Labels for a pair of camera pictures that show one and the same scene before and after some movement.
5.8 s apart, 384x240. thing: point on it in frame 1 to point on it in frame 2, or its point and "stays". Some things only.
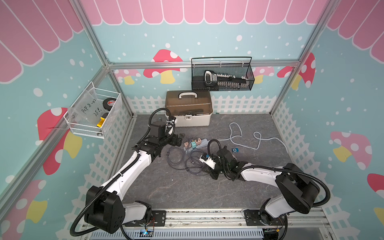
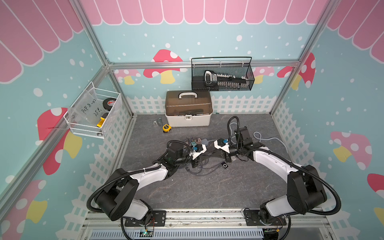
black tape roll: x=108 y=103 stays
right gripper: x=208 y=167 to x=227 y=158
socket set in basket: x=226 y=80 stays
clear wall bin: x=91 y=114 stays
